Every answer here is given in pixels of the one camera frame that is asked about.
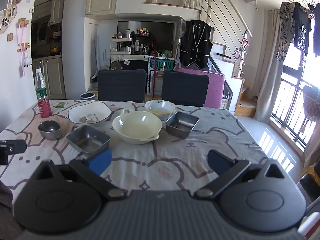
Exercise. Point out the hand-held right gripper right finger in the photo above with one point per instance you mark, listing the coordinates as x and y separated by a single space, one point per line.
220 161

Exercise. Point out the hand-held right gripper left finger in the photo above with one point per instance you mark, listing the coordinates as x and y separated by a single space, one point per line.
100 161

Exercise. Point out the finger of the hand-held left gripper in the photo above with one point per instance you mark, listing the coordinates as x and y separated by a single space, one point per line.
15 146

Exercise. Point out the square steel bowl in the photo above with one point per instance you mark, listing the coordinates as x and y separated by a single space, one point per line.
181 123
87 140

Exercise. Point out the floral bowl yellow inside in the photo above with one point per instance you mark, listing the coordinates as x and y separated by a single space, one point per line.
155 106

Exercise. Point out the round steel bowl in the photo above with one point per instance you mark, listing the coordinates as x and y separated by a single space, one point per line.
50 130

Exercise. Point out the red drink can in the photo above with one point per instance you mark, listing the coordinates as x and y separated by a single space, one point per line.
44 108

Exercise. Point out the white shallow bowl dark rim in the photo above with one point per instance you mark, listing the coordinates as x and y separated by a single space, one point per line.
87 112

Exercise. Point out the wooden staircase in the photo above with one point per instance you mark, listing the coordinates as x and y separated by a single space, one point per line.
246 110

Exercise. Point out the printed bear tablecloth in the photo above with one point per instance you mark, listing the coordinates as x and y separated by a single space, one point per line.
160 152

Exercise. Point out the green packet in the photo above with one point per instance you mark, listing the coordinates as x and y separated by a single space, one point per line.
60 105

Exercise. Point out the clear water bottle green label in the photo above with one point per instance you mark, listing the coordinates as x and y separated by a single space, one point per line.
40 85

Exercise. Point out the pink chair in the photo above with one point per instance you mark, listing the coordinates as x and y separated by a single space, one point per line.
216 87

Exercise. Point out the cream kitchen base cabinet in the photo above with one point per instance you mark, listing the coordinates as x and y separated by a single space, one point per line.
53 77

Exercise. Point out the dark fabric chair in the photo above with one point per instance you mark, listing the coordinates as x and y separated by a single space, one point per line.
185 87
121 85

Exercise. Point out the white plush toy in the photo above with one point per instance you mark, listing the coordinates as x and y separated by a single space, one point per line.
26 61

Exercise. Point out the beige curtain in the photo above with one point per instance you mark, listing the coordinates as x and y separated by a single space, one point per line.
268 80

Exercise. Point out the white perforated metal cabinet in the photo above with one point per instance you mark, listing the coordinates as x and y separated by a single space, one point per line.
151 80

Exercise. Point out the black letter board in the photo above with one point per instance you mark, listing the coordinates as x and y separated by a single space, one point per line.
135 65

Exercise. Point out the hanging net basket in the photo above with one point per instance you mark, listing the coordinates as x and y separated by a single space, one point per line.
311 105

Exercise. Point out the red carabiner hook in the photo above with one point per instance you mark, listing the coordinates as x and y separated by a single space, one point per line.
236 54
245 43

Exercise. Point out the teal sign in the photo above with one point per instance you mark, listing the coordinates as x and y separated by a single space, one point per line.
165 65

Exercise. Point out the black vest white trim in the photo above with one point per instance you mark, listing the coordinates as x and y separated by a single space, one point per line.
196 42

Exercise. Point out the cream tiered cosmetics rack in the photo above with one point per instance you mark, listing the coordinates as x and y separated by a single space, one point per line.
121 40

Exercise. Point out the photo collage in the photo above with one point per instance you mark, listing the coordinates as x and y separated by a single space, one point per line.
10 12

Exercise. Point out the patterned hanging garment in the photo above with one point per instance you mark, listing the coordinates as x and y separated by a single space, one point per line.
285 35

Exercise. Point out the metal stair railing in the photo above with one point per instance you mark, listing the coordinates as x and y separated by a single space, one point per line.
240 15

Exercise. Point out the black printed t-shirt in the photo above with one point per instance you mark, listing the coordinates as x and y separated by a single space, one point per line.
301 27

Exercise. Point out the cream wall cabinet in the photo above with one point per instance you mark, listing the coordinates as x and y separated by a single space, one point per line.
102 0

